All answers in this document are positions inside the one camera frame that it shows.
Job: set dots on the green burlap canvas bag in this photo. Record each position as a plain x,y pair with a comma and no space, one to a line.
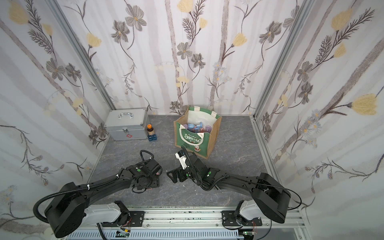
197,130

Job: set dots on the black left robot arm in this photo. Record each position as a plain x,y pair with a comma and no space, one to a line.
75,206

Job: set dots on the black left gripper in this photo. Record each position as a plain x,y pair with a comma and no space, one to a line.
151,182

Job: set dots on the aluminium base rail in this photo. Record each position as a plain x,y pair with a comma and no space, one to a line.
218,223

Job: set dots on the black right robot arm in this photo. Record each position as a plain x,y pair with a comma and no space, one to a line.
268,197

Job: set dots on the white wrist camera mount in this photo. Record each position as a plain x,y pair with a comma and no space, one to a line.
181,156

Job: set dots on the brown bottle orange cap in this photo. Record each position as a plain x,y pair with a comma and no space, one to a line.
150,130

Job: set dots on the silver metal case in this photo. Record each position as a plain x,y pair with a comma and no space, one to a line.
127,124

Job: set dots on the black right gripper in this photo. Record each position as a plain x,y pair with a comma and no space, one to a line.
178,174

